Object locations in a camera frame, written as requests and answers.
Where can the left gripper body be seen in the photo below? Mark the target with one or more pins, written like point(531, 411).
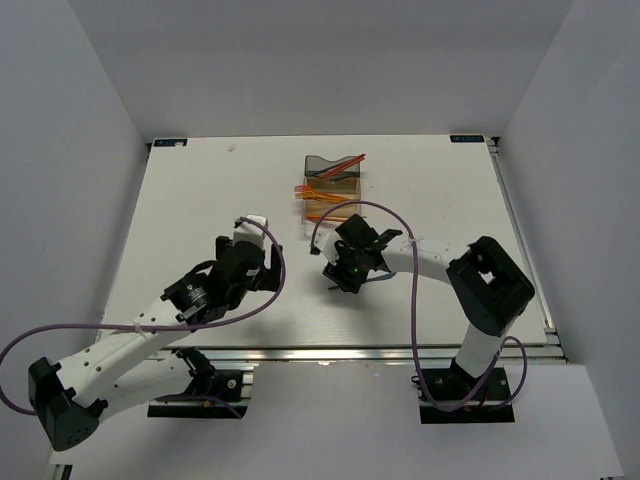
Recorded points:
point(264, 280)

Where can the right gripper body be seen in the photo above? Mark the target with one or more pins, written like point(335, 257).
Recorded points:
point(349, 270)

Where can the red plastic knife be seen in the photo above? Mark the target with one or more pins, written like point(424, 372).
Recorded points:
point(330, 219)

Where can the orange plastic spork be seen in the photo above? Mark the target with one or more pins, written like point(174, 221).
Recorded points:
point(330, 195)

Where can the blue chopstick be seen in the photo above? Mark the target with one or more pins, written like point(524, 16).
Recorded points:
point(328, 172)

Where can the red plastic fork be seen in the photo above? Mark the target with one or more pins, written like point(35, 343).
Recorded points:
point(302, 190)

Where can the blue plastic knife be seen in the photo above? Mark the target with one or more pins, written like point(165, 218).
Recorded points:
point(383, 277)

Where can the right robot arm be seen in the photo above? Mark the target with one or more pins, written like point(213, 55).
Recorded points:
point(491, 288)

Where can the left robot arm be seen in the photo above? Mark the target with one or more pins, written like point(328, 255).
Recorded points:
point(73, 396)

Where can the clear plastic container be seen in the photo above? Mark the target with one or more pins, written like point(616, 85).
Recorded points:
point(314, 207)

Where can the dark smoked plastic container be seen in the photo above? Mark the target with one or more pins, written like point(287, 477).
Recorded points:
point(346, 167)

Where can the right blue corner sticker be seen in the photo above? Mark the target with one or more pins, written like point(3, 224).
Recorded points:
point(466, 138)

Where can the blue corner sticker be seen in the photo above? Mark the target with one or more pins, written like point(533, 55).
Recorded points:
point(170, 143)
point(466, 138)

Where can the left blue corner sticker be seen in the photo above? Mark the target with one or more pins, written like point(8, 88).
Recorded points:
point(170, 143)

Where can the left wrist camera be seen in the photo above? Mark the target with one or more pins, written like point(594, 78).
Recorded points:
point(249, 231)

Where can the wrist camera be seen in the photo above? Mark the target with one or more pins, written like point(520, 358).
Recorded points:
point(324, 243)
point(249, 231)

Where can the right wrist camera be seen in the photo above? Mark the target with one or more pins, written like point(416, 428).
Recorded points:
point(324, 243)

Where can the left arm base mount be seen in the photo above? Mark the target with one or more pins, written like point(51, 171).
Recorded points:
point(212, 393)

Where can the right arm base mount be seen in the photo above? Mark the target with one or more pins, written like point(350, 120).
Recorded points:
point(487, 406)

